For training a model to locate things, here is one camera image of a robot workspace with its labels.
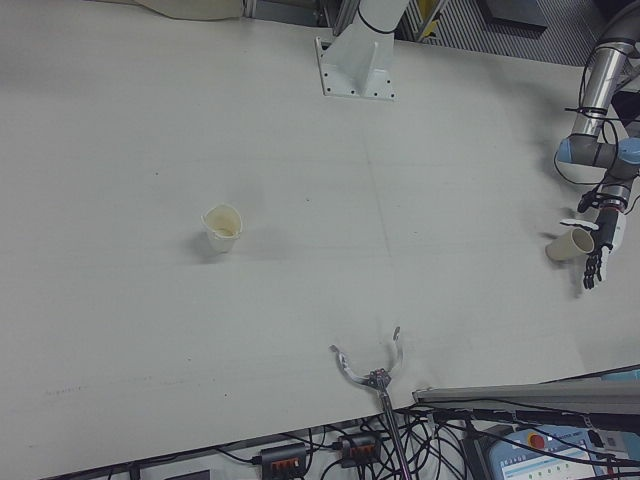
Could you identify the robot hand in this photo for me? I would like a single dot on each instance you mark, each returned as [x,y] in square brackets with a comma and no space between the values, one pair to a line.
[612,227]

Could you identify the smooth beige paper cup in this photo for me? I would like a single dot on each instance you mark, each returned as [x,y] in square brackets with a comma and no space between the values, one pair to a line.
[562,248]

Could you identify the white paper cup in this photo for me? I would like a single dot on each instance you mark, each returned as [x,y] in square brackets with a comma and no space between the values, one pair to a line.
[220,242]

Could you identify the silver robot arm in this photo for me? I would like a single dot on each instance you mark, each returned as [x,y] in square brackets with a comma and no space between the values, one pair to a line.
[602,75]

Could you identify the light blue plastic sheet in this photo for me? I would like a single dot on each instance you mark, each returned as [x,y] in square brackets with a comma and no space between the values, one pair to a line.
[622,375]

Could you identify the dark grey equipment box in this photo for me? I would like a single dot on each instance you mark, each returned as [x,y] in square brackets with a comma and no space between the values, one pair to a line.
[515,12]

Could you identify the light blue teach pendant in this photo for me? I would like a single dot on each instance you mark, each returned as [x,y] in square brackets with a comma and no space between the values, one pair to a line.
[545,457]

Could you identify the metal reacher grabber tool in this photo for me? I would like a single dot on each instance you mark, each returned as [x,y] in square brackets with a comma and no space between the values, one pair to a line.
[376,380]

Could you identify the black power adapter orange labels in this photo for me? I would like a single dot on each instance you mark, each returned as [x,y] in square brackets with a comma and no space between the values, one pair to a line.
[284,456]
[357,447]

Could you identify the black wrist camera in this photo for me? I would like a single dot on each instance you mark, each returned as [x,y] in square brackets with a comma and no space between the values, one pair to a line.
[590,201]

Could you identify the aluminium extrusion frame beam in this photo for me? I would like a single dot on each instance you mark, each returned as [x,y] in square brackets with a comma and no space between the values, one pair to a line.
[525,395]

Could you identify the yellow striped aluminium post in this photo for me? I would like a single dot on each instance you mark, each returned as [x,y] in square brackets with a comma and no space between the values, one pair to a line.
[429,20]

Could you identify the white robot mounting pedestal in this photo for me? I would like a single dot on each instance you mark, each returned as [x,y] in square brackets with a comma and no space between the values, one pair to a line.
[357,65]

